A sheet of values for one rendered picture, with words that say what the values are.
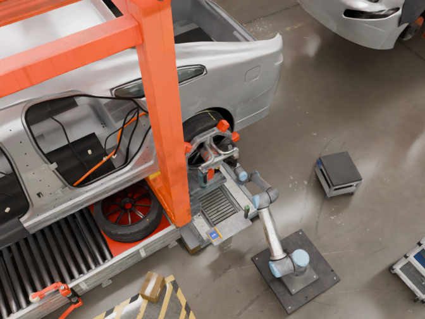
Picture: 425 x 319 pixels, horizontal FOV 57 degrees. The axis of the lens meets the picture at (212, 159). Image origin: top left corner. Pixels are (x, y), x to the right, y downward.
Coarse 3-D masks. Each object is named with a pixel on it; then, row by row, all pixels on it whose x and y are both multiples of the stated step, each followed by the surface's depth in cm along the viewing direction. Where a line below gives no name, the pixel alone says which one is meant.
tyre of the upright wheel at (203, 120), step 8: (208, 112) 365; (216, 112) 374; (192, 120) 354; (200, 120) 354; (208, 120) 355; (216, 120) 359; (184, 128) 354; (192, 128) 350; (200, 128) 351; (208, 128) 358; (184, 136) 350; (192, 136) 352
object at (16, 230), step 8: (16, 216) 324; (0, 224) 320; (8, 224) 314; (16, 224) 317; (0, 232) 313; (8, 232) 318; (16, 232) 320; (24, 232) 326; (0, 240) 316; (8, 240) 321; (16, 240) 327
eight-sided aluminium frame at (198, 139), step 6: (204, 132) 353; (210, 132) 356; (216, 132) 354; (222, 132) 360; (228, 132) 371; (198, 138) 350; (204, 138) 350; (192, 144) 354; (198, 144) 351; (192, 150) 353; (222, 150) 392; (228, 150) 389; (186, 156) 354; (186, 162) 361; (192, 168) 384; (198, 168) 390; (198, 174) 389
